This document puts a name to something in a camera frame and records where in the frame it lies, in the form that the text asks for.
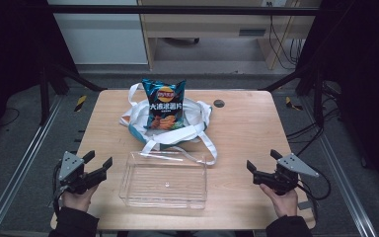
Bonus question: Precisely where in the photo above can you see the grey tape piece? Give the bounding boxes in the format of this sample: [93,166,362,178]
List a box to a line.
[297,199,313,211]

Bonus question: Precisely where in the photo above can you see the person's right hand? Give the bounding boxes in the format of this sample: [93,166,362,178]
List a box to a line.
[259,183,299,219]

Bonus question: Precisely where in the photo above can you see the yellow black tape strip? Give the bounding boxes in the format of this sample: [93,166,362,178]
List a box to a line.
[284,96,304,112]
[74,95,88,113]

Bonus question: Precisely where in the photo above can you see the black curtain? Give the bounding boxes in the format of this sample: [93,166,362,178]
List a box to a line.
[0,0,80,146]
[295,0,379,201]

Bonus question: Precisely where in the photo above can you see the clear plastic tray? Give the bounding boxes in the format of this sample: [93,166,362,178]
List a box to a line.
[118,150,208,210]

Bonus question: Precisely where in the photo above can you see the blue potato chip bag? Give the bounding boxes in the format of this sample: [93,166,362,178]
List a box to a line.
[141,77,188,131]

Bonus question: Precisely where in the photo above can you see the white tote bag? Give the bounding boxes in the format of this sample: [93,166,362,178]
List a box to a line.
[118,82,218,167]

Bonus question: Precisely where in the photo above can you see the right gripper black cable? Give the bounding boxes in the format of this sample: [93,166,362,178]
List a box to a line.
[295,163,333,225]

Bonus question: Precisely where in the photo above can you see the white cabinet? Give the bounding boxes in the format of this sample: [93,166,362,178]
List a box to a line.
[46,0,149,66]

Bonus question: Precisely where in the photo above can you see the black hanging desk cables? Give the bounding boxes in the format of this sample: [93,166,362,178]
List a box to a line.
[267,1,307,71]

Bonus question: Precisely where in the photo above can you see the black floor cables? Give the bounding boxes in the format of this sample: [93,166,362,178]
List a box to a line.
[285,82,341,158]

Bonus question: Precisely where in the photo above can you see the black horizontal frame bar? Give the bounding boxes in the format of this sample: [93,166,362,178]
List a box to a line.
[47,4,322,17]

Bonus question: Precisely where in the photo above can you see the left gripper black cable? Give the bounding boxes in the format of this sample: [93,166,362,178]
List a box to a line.
[51,159,70,216]

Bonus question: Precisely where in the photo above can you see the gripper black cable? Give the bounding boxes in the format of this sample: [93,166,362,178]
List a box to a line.
[51,159,70,216]
[295,163,333,225]

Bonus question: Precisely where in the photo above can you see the person's left hand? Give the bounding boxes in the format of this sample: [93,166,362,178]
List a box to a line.
[61,184,100,213]

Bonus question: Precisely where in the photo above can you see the aluminium floor rail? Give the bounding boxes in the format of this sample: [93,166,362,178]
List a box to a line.
[299,97,379,237]
[0,94,64,237]

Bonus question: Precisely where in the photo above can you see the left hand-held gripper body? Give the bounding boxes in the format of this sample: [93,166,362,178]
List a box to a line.
[58,150,109,196]

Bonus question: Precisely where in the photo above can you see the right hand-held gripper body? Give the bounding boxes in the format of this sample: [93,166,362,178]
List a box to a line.
[252,152,320,196]

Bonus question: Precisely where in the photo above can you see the black metal stand strut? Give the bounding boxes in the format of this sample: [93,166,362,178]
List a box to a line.
[38,60,109,126]
[259,60,326,128]

